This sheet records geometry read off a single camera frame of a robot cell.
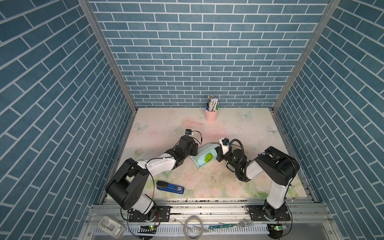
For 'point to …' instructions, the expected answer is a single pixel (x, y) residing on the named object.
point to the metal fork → (243, 223)
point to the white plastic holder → (112, 227)
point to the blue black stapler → (164, 185)
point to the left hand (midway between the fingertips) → (195, 144)
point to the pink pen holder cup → (211, 116)
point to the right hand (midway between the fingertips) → (213, 144)
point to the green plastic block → (208, 157)
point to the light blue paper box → (202, 152)
